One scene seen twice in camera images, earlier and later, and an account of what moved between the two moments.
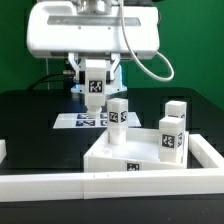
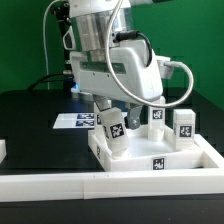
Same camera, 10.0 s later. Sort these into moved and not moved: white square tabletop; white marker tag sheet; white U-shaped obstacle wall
Moved: white square tabletop
Not moved: white U-shaped obstacle wall; white marker tag sheet
